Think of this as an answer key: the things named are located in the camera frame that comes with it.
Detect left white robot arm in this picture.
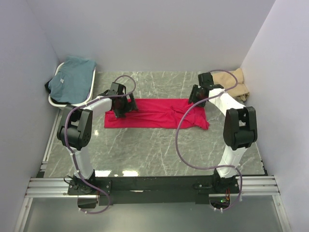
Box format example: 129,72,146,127
56,82,138,181

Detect beige folded t shirt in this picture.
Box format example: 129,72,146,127
211,68,250,102

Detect red t shirt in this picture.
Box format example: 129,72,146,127
103,98,210,131

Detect white laundry basket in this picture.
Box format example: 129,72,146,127
48,61,97,107

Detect black garment in basket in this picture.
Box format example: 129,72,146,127
44,81,51,94

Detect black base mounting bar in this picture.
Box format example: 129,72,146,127
68,175,240,206

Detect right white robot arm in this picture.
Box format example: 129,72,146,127
188,72,257,178

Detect aluminium frame rail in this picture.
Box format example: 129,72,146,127
25,140,281,198

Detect teal blue t shirt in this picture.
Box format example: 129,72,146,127
48,56,97,103

